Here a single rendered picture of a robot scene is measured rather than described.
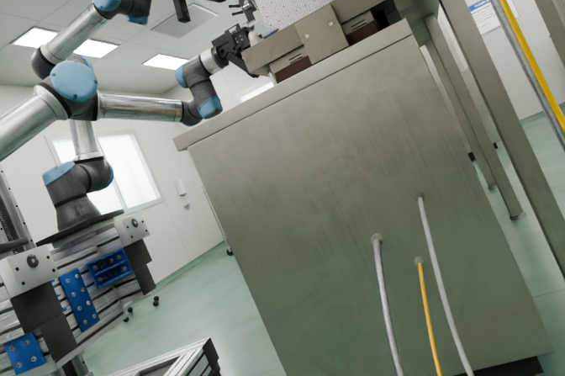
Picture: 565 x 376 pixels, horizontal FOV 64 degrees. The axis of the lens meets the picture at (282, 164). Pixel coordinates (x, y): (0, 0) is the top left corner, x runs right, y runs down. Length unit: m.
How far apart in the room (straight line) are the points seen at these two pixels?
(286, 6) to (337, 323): 0.90
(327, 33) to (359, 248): 0.53
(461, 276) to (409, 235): 0.14
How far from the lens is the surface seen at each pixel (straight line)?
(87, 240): 1.71
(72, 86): 1.32
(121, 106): 1.50
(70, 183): 1.76
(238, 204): 1.18
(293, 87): 1.11
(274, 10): 1.42
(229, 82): 7.57
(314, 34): 1.15
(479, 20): 7.00
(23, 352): 1.34
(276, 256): 1.18
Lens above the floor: 0.69
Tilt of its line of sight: 1 degrees up
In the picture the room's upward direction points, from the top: 24 degrees counter-clockwise
